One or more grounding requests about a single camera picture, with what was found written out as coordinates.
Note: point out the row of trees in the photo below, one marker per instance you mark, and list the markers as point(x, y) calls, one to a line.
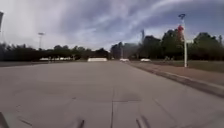
point(66, 53)

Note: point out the low white wall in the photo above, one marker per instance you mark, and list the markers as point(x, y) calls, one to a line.
point(97, 59)

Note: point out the robot's own part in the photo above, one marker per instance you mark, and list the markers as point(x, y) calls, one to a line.
point(81, 124)
point(142, 122)

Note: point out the floodlight pole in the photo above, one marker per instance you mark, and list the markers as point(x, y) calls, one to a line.
point(40, 40)

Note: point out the grey concrete road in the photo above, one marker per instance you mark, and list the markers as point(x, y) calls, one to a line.
point(100, 86)

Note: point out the white car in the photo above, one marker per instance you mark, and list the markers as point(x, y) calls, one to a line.
point(124, 60)
point(145, 60)

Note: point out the reddish paved sidewalk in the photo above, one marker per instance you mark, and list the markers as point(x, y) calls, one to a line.
point(196, 73)

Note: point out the white lamp pole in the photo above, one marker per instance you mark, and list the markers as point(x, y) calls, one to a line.
point(185, 43)

